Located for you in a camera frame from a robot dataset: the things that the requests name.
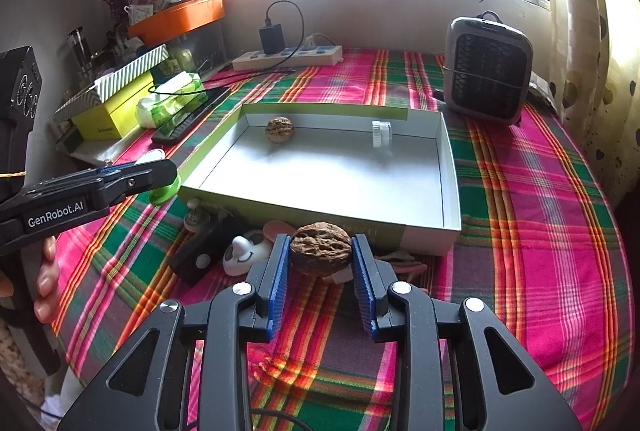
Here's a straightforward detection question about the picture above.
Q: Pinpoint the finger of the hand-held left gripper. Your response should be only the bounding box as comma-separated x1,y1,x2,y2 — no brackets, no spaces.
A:
101,159,179,211
27,161,166,192

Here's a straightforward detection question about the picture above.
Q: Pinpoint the plaid cloth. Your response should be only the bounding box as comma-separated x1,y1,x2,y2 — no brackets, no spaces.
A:
50,47,628,431

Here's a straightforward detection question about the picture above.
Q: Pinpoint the black charger cable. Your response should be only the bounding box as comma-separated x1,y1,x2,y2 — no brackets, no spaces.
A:
147,0,306,99

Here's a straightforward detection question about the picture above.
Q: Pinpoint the grey portable heater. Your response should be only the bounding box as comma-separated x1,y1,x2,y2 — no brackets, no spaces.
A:
444,14,535,128

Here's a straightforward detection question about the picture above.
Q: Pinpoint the black charger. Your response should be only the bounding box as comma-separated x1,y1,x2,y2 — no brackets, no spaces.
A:
259,24,286,55

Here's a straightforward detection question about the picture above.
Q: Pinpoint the black rectangular device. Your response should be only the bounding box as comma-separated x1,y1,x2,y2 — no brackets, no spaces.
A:
167,216,241,284

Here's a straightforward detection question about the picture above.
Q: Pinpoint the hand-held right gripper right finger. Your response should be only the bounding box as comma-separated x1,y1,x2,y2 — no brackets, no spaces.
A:
350,233,583,431

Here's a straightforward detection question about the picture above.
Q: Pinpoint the white mug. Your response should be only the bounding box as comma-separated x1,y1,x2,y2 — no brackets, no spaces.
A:
125,4,153,27

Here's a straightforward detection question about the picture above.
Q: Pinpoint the clear glass tank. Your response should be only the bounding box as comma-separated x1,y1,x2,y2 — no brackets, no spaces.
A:
167,18,226,72

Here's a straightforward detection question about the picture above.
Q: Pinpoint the green tissue pack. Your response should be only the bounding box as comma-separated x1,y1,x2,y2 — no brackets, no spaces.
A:
136,72,208,129

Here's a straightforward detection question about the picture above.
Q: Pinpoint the white paper sheet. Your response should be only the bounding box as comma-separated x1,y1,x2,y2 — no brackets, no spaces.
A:
70,138,151,167

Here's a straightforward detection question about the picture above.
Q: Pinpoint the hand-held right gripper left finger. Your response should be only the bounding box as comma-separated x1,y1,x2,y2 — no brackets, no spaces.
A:
57,233,293,431

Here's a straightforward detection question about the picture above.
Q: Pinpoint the green and white cardboard box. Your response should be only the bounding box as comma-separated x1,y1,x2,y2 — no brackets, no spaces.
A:
177,104,462,258

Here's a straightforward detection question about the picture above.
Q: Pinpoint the black smartphone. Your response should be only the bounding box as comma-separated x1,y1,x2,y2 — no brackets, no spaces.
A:
151,86,232,144

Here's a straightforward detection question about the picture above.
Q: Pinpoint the spotted curtain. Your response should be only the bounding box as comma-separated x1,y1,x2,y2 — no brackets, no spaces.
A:
550,0,640,207

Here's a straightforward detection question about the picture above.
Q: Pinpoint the green striped box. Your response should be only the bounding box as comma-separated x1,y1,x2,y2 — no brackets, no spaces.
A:
95,44,170,103

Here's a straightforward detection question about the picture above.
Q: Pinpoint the dark green box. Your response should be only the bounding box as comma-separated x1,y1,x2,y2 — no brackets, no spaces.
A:
57,126,83,152

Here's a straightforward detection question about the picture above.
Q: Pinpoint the small white knob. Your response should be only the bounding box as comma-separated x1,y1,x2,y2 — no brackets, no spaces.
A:
184,198,211,229

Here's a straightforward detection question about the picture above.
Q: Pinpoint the brown walnut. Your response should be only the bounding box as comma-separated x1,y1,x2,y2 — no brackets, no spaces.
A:
265,116,296,143
289,222,353,277

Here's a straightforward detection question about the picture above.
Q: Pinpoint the flat pink piece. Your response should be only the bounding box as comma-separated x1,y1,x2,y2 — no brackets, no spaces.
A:
263,220,296,242

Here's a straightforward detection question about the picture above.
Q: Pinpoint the yellow-green box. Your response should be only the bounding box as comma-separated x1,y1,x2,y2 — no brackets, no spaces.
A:
70,71,156,139

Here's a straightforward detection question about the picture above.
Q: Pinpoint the person's left hand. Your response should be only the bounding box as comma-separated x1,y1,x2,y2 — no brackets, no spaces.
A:
0,235,60,326

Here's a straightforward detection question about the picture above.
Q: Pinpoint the small white round cap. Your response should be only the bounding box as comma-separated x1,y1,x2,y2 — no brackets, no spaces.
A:
371,120,392,148

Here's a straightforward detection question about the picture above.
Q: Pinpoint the green and white mushroom toy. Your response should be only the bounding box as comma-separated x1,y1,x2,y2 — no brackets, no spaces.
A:
135,148,182,206

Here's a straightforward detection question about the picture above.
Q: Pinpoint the grey chevron box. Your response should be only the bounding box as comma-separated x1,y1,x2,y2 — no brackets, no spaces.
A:
52,84,103,124

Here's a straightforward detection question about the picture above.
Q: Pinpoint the white power strip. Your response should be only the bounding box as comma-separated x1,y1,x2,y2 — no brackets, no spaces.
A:
232,44,344,72

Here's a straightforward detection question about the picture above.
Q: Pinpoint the white smiley face toy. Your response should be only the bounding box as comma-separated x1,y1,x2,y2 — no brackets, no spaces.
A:
222,231,273,276

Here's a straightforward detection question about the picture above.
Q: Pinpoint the steel flask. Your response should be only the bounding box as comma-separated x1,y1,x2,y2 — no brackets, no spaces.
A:
67,27,96,82

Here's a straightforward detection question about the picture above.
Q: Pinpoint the orange box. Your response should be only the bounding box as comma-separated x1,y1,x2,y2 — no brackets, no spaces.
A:
126,0,226,46

